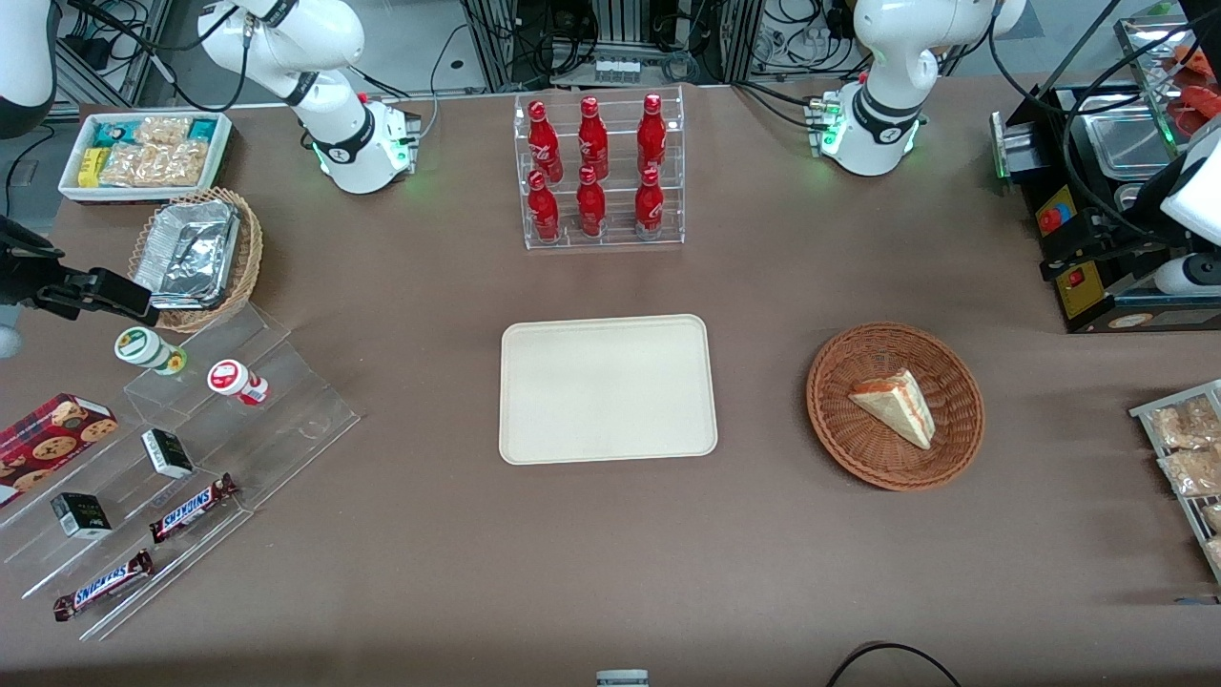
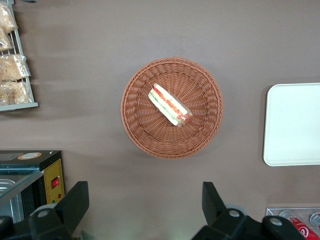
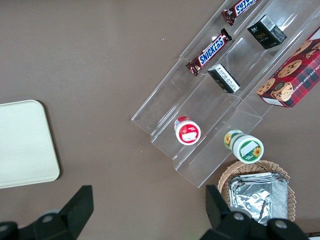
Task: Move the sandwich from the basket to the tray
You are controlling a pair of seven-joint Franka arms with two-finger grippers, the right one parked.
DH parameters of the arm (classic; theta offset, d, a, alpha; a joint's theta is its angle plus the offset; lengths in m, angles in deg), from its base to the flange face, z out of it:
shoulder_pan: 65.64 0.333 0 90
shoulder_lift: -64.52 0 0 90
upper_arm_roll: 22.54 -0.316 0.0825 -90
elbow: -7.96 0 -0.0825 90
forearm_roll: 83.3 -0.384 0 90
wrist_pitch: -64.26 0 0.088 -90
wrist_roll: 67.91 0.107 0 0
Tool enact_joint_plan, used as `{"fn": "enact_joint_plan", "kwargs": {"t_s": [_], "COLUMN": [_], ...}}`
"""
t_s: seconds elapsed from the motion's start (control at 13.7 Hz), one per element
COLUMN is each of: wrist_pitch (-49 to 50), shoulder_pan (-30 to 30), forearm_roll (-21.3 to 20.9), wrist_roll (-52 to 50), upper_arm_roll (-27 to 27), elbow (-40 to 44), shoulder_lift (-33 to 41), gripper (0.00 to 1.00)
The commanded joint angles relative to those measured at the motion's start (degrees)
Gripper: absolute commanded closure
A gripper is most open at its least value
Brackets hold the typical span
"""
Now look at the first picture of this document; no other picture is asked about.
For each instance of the Snickers chocolate bar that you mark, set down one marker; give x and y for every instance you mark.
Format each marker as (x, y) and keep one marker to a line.
(191, 508)
(103, 585)

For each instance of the green lid yogurt cup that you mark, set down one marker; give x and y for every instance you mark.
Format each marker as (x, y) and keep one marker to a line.
(141, 345)

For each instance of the light wicker basket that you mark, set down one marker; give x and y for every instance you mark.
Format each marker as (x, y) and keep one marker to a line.
(250, 248)

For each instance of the red packaged food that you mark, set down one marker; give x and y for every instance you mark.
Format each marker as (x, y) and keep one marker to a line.
(1200, 95)

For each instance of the teal snack pack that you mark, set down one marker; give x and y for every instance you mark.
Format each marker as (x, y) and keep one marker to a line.
(113, 133)
(203, 128)

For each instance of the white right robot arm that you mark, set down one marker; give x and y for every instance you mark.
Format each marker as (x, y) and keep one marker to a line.
(324, 57)

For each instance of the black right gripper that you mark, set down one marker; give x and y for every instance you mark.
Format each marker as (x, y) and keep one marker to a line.
(21, 277)

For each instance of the small grey device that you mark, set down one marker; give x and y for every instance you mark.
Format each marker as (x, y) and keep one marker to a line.
(622, 679)

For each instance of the white snack bin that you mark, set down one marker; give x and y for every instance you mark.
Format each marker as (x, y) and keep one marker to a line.
(69, 181)

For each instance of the clear acrylic stepped display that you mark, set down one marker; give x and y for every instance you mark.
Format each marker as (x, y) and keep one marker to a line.
(286, 420)

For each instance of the red cola bottle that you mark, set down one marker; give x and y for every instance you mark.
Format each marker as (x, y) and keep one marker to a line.
(544, 143)
(651, 134)
(649, 208)
(543, 212)
(590, 208)
(592, 138)

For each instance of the aluminium foil container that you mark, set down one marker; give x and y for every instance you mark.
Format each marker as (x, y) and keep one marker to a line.
(186, 253)

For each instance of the clear bag of snacks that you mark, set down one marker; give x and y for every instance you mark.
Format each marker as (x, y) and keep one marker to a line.
(1188, 425)
(1192, 472)

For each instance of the aluminium frame rack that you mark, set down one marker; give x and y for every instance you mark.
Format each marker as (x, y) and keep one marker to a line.
(496, 38)

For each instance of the yellow snack pack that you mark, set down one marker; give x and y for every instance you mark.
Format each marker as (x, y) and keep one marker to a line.
(92, 167)

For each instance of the cream plastic tray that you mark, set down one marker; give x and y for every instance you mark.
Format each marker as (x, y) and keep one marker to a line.
(606, 391)

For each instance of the brown wicker basket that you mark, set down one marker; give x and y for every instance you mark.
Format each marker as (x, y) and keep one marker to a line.
(858, 444)

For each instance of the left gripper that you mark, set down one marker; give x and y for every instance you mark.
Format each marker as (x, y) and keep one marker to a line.
(1095, 251)

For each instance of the red cookie box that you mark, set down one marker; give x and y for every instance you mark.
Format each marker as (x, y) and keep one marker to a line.
(48, 444)

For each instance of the small black box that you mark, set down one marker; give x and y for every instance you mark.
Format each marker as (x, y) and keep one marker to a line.
(81, 515)
(167, 453)

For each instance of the black counter machine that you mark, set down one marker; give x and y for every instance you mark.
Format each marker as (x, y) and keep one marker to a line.
(1092, 248)

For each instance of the red lid yogurt cup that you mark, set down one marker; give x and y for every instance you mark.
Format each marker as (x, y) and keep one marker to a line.
(229, 377)

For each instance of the clear acrylic bottle rack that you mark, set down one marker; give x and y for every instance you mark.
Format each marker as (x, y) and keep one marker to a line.
(615, 134)

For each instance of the clear cracker bag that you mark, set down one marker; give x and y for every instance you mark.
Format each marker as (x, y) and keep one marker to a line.
(162, 130)
(153, 164)

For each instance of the triangular sandwich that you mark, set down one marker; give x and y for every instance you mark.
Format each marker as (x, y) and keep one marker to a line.
(901, 410)

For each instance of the stainless steel tray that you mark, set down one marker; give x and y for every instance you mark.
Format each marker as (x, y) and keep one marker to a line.
(1140, 33)

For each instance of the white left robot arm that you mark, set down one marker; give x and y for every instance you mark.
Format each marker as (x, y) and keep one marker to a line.
(887, 57)

